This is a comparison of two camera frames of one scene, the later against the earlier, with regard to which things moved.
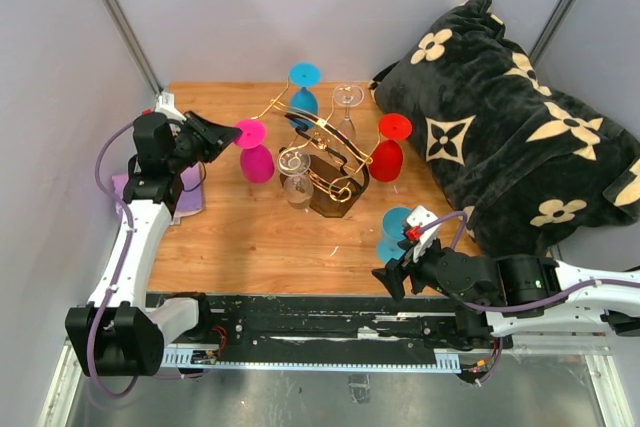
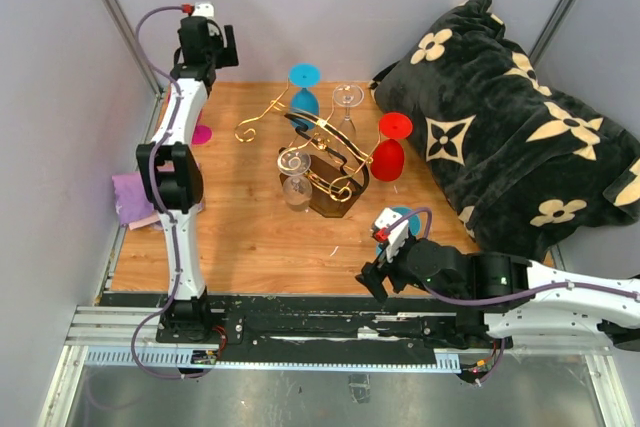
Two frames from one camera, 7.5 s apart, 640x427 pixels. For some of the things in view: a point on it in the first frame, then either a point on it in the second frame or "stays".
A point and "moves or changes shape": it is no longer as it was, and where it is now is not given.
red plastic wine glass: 386,163 stays
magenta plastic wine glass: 256,159 moves or changes shape
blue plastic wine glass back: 304,75 stays
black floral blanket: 534,173 stays
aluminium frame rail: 188,356 stays
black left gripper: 215,137 -> 229,55
